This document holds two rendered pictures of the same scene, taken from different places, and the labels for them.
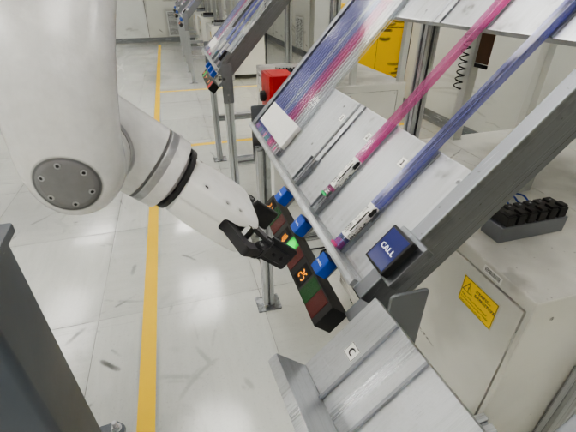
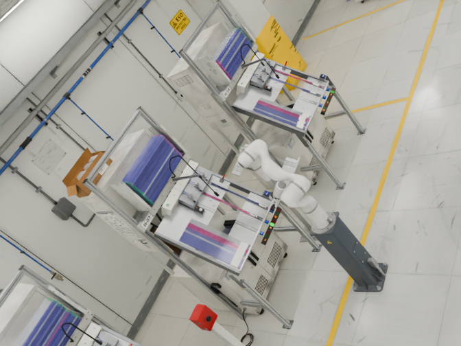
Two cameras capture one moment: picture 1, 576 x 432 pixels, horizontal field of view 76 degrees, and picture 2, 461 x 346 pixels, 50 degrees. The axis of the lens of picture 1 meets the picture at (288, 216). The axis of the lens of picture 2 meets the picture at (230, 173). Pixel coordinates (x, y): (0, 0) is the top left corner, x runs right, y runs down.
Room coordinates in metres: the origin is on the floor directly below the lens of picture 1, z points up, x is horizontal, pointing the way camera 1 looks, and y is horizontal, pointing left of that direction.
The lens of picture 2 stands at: (1.53, 3.00, 2.93)
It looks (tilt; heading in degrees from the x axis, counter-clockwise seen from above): 28 degrees down; 251
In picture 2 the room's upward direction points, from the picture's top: 43 degrees counter-clockwise
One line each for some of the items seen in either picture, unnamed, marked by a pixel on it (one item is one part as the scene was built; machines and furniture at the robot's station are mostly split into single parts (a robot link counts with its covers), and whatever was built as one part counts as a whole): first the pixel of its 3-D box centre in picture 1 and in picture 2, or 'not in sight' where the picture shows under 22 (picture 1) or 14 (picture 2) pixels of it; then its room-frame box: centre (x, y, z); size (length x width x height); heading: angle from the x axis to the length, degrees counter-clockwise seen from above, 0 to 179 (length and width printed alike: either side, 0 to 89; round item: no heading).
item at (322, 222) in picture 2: not in sight; (317, 215); (0.42, 0.53, 0.79); 0.19 x 0.19 x 0.18
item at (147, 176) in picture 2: not in sight; (152, 169); (0.76, -0.51, 1.52); 0.51 x 0.13 x 0.27; 16
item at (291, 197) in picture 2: not in sight; (297, 199); (0.45, 0.53, 1.00); 0.19 x 0.12 x 0.24; 170
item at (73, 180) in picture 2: not in sight; (98, 159); (0.94, -0.76, 1.82); 0.68 x 0.30 x 0.20; 16
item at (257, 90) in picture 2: not in sight; (284, 119); (-0.61, -0.84, 0.65); 1.01 x 0.73 x 1.29; 106
